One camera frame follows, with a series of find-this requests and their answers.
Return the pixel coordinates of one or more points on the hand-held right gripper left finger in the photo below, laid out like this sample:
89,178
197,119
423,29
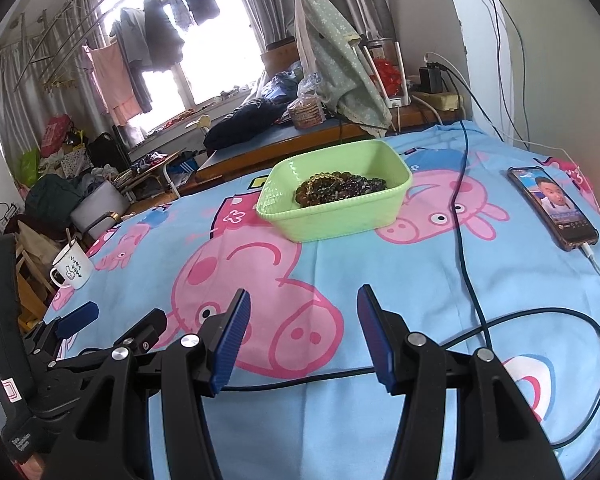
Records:
230,340

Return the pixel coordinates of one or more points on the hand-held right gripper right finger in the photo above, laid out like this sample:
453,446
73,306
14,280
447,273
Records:
375,340

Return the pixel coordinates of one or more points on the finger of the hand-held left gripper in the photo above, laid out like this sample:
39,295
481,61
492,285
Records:
77,320
145,330

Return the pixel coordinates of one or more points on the green plastic basket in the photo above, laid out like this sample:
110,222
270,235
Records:
330,220

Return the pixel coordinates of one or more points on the white enamel mug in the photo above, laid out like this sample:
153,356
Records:
75,267

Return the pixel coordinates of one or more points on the wooden chair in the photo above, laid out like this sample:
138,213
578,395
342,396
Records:
35,255

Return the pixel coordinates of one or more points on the blue pink printed blanket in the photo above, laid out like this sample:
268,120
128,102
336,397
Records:
330,270

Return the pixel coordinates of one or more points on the grey storage box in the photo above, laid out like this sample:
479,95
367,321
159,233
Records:
100,207

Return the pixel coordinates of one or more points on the dark green bag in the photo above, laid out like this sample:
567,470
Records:
52,195

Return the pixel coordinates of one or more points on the black suitcase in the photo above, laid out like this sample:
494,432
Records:
105,152

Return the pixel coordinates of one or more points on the red bag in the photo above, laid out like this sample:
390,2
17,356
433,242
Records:
55,135

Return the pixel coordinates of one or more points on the wooden framed bed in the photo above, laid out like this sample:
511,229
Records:
300,136

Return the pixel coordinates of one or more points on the dark blue clothing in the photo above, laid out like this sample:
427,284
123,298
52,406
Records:
240,122

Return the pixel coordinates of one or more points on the smartphone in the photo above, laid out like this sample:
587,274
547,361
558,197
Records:
555,205

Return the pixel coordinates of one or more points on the plastic bag of biscuits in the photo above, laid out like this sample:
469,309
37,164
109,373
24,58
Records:
305,110

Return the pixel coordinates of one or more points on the pink hanging garment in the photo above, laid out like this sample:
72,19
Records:
110,80

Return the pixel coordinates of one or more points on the beige power strip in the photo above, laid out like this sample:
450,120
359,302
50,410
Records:
442,100

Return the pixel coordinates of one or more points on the blender with red contents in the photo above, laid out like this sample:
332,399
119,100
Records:
387,75

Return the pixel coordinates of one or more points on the black charger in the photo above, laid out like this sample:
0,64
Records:
432,77

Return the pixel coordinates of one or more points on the grey hanging shirt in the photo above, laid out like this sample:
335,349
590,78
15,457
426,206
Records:
130,45

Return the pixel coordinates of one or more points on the clothes drying rack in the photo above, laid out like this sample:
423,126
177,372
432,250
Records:
55,35

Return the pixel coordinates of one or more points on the green floral cloth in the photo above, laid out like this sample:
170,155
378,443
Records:
330,50

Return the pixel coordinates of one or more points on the dark hanging jacket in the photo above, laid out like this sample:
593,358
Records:
160,30

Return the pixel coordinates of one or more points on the small grey hanging garment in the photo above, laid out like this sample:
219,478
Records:
178,7

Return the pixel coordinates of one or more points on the small dark hanging garment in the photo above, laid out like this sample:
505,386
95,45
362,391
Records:
202,0

